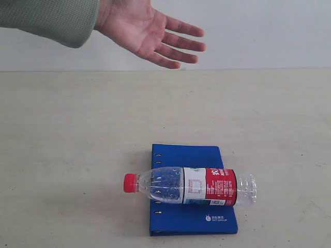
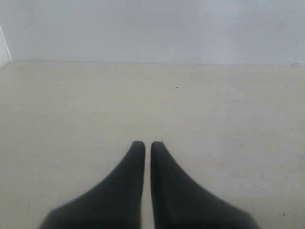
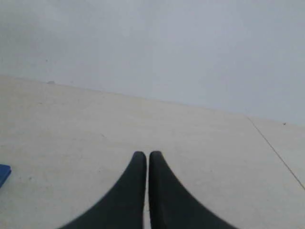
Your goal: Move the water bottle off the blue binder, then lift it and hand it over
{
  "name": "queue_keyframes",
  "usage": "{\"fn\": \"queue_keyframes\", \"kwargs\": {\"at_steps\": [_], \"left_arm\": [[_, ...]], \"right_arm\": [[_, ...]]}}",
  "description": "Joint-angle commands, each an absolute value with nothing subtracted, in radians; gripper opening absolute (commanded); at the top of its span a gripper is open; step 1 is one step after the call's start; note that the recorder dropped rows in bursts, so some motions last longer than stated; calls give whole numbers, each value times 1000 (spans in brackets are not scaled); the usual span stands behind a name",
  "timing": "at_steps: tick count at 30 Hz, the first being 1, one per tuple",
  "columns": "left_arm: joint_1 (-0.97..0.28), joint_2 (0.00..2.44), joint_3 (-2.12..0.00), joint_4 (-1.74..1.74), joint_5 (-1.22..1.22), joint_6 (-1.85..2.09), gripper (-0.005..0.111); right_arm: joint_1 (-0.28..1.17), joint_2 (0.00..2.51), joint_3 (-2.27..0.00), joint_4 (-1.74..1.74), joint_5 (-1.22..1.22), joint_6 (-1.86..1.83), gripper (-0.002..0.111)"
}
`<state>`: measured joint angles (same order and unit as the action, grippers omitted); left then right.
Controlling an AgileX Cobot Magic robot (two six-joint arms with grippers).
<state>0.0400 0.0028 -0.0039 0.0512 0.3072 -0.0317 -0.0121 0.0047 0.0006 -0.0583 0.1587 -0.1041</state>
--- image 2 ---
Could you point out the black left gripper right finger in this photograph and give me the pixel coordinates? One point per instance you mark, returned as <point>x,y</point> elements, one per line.
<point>179,202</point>

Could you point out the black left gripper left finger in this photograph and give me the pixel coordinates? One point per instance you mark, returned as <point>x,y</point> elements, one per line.
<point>114,203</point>

